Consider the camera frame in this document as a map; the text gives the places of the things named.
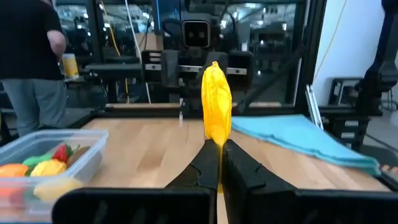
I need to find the white cable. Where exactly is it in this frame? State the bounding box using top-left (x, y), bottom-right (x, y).
top-left (124, 0), bottom-right (152, 104)

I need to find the orange toy fruit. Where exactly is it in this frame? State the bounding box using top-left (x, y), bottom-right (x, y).
top-left (0, 163), bottom-right (30, 179)

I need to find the black aluminium table frame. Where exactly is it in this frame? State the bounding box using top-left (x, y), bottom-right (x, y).
top-left (71, 0), bottom-right (385, 122)

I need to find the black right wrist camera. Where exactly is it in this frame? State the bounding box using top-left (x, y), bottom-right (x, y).
top-left (181, 19), bottom-right (212, 50)

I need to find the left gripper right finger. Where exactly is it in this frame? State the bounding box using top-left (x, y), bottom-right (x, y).
top-left (222, 139), bottom-right (398, 224)

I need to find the yellow toy pepper green stem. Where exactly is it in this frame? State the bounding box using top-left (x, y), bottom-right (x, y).
top-left (23, 154), bottom-right (68, 177)

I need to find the clear plastic tupperware container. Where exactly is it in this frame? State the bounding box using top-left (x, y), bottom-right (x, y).
top-left (0, 129), bottom-right (109, 223)

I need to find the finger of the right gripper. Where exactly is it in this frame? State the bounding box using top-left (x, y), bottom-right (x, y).
top-left (160, 49), bottom-right (180, 89)
top-left (217, 51), bottom-right (230, 71)

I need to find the teal cloth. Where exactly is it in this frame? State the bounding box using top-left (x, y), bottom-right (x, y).
top-left (230, 114), bottom-right (382, 177)

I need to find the person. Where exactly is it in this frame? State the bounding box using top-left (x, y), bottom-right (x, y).
top-left (0, 0), bottom-right (68, 138)

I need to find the pink toy peach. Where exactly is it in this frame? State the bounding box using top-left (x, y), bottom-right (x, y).
top-left (0, 185), bottom-right (27, 212)

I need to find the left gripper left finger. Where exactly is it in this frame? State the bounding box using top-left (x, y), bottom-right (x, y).
top-left (52, 139), bottom-right (220, 224)

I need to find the brown toy kiwi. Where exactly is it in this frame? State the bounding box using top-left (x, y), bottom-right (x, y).
top-left (67, 146), bottom-right (91, 168)

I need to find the yellow cup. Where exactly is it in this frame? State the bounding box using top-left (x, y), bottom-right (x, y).
top-left (62, 53), bottom-right (80, 79)

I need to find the silver aluminium bar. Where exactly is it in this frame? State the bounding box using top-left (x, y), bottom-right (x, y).
top-left (304, 84), bottom-right (324, 131)

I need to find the yellow toy lemon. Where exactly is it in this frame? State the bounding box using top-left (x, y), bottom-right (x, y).
top-left (33, 177), bottom-right (83, 202)

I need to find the small red toy strawberry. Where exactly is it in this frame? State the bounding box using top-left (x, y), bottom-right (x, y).
top-left (52, 143), bottom-right (75, 163)

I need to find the yellow toy banana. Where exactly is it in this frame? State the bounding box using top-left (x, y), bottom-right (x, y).
top-left (201, 61), bottom-right (233, 194)

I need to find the black metal stand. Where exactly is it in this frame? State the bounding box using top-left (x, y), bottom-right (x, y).
top-left (356, 0), bottom-right (398, 150)

